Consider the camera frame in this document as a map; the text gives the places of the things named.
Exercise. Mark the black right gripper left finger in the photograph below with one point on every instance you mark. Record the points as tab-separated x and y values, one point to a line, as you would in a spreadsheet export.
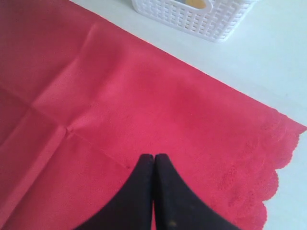
131	207

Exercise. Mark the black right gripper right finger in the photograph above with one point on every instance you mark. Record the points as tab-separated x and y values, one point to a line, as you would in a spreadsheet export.
176	206

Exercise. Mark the red table cloth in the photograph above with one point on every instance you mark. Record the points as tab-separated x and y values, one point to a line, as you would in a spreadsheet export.
80	101

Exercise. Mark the yellow cheese wedge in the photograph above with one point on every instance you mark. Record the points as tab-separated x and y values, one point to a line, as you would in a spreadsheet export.
197	4

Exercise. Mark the white perforated plastic basket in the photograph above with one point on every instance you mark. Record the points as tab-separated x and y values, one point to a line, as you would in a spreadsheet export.
214	23

